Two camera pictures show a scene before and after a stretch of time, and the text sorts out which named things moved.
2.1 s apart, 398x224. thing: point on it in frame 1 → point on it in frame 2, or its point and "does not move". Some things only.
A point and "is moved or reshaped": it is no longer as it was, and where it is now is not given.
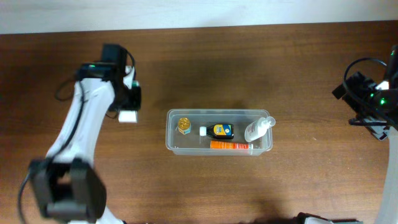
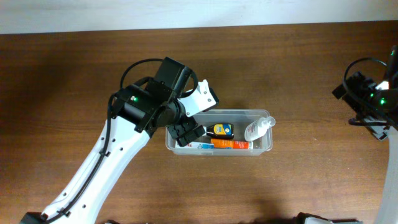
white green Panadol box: (127, 116) is moved or reshaped
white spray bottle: (256, 129) does not move
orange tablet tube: (227, 145) does not move
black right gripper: (364, 84) does not move
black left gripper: (133, 104) → (178, 129)
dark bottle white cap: (218, 131) does not move
